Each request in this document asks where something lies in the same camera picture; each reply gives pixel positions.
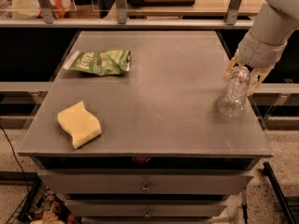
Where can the drawer knob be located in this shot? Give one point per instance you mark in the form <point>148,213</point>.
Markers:
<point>145,188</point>
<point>147,214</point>

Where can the clear plastic water bottle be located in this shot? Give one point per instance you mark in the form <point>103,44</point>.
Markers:
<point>232,101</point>

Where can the black metal stand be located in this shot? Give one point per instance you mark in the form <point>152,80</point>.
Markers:
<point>289,204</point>

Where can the green jalapeno chip bag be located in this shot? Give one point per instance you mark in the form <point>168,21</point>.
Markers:
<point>101,63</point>

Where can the grey drawer cabinet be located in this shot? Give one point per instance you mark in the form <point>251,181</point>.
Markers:
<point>160,125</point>

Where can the yellow wavy sponge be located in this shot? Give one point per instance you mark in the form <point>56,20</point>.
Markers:
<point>80,124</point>

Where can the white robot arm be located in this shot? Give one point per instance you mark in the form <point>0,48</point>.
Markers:
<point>275,22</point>

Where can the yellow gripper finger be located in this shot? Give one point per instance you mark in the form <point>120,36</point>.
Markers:
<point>234,63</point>
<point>257,76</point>

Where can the upper drawer knob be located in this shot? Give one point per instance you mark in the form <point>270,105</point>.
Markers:
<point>145,188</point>

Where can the white plastic bag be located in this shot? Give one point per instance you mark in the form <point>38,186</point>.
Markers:
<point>30,9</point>

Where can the black wire basket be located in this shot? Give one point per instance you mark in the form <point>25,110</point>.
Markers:
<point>42,206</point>

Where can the lower drawer knob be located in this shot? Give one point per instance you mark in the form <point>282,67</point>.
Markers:
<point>147,214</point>

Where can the metal shelf rail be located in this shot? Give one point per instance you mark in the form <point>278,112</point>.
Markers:
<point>133,24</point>

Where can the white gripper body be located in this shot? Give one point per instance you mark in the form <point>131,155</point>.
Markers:
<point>259,52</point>

